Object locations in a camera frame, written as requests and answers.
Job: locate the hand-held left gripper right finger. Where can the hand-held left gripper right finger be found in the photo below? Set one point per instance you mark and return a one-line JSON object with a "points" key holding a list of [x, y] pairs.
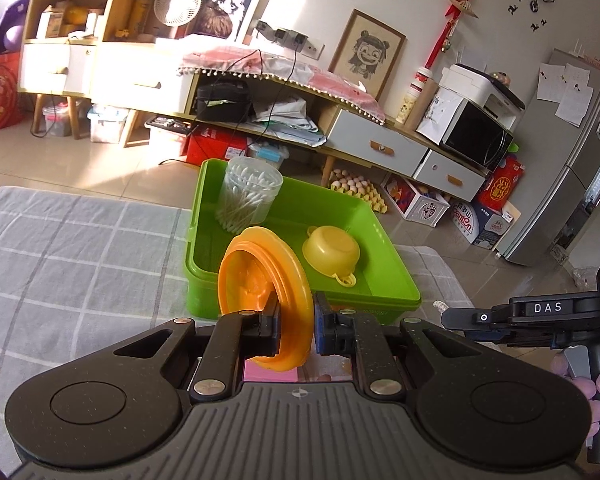
{"points": [[322, 327]]}

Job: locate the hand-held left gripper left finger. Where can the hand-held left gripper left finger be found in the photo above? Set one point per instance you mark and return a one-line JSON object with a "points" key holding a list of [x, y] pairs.
{"points": [[266, 331]]}

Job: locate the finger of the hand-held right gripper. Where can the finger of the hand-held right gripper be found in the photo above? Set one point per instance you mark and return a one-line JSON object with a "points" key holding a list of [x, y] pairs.
{"points": [[475, 319]]}

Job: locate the orange round lid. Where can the orange round lid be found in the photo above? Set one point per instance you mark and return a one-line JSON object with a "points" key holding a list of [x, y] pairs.
{"points": [[250, 270]]}

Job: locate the green plastic tray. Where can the green plastic tray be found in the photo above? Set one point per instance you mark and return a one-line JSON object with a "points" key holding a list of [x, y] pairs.
{"points": [[300, 220]]}

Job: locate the person's right hand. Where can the person's right hand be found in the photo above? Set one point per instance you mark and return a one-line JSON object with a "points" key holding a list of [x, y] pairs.
{"points": [[580, 386]]}

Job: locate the pink flat object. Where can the pink flat object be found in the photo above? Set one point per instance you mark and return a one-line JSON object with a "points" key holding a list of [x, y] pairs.
{"points": [[260, 374]]}

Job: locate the small yellow bowl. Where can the small yellow bowl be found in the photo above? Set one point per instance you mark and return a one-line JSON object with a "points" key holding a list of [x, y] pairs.
{"points": [[330, 252]]}

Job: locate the white red printed carton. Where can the white red printed carton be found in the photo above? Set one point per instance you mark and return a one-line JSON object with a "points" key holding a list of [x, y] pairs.
{"points": [[472, 220]]}

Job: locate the clear cotton swab container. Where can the clear cotton swab container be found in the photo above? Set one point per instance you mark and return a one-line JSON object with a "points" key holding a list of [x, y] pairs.
{"points": [[247, 195]]}

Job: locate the silver refrigerator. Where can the silver refrigerator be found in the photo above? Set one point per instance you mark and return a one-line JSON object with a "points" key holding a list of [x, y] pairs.
{"points": [[545, 170]]}

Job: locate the yellow egg tray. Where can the yellow egg tray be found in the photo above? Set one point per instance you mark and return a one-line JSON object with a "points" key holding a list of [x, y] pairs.
{"points": [[352, 185]]}

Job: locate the clear lidded storage box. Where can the clear lidded storage box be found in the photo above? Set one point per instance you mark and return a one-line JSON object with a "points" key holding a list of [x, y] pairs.
{"points": [[267, 152]]}

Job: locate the black microwave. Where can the black microwave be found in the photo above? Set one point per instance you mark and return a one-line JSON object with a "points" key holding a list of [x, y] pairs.
{"points": [[472, 135]]}

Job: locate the red box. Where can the red box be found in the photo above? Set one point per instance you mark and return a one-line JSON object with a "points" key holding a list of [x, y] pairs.
{"points": [[215, 145]]}

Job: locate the low wooden console cabinet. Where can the low wooden console cabinet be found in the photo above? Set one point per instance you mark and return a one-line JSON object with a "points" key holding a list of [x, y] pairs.
{"points": [[360, 137]]}

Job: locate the grey checked tablecloth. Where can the grey checked tablecloth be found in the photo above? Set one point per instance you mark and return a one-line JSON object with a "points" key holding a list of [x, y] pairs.
{"points": [[80, 270]]}

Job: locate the white drawing sheet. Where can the white drawing sheet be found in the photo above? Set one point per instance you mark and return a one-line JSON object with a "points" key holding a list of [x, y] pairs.
{"points": [[437, 115]]}

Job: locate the cluster of white paper notes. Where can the cluster of white paper notes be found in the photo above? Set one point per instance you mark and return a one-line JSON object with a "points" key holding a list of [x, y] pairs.
{"points": [[565, 92]]}

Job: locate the pile of pale plastic bags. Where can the pile of pale plastic bags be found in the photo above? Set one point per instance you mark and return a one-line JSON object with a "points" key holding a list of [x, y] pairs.
{"points": [[285, 115]]}

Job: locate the beige printed paper cup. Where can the beige printed paper cup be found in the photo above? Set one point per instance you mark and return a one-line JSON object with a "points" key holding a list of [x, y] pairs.
{"points": [[407, 107]]}

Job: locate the black flat box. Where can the black flat box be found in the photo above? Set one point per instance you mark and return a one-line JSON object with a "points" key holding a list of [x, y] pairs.
{"points": [[170, 126]]}

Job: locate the white printer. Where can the white printer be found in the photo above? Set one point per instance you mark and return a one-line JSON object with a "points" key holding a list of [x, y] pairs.
{"points": [[480, 85]]}

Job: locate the black bag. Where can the black bag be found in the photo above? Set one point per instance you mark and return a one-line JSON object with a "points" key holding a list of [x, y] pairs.
{"points": [[222, 100]]}

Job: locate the red striped paper cup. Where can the red striped paper cup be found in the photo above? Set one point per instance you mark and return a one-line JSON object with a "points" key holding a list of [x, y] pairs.
{"points": [[421, 80]]}

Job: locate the clear plastic storage bin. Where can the clear plastic storage bin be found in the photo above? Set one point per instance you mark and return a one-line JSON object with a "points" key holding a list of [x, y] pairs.
{"points": [[107, 124], [57, 120]]}

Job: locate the pink tasselled cloth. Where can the pink tasselled cloth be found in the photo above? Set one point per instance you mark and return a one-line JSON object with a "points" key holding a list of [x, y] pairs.
{"points": [[220, 57]]}

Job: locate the framed cartoon drawing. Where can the framed cartoon drawing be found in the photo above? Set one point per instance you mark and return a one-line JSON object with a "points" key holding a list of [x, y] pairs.
{"points": [[367, 52]]}

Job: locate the framed raccoon picture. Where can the framed raccoon picture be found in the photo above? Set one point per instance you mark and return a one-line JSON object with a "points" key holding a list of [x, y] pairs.
{"points": [[227, 7]]}

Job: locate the yellow toy car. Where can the yellow toy car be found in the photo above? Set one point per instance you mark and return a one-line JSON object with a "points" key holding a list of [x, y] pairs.
{"points": [[122, 33]]}

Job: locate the yellow tall box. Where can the yellow tall box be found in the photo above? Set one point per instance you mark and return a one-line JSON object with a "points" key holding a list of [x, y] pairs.
{"points": [[139, 17]]}

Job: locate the white round fan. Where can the white round fan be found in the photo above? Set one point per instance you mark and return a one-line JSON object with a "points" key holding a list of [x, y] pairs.
{"points": [[177, 4]]}

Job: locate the wooden shelf unit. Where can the wooden shelf unit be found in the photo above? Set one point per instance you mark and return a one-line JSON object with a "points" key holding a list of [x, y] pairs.
{"points": [[112, 7]]}

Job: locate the red printed bag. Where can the red printed bag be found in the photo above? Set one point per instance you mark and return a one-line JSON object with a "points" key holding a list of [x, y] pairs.
{"points": [[0, 90]]}

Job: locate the small cardboard box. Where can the small cardboard box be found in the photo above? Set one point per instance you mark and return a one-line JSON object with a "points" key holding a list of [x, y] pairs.
{"points": [[55, 24]]}

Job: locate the purple object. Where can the purple object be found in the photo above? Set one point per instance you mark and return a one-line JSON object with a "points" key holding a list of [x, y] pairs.
{"points": [[10, 35]]}

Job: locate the wall power sockets with chargers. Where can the wall power sockets with chargers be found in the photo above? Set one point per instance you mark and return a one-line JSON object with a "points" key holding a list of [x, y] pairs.
{"points": [[310, 49]]}

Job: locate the black wall stickers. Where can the black wall stickers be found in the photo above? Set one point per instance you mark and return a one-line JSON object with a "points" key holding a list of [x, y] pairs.
{"points": [[514, 8]]}

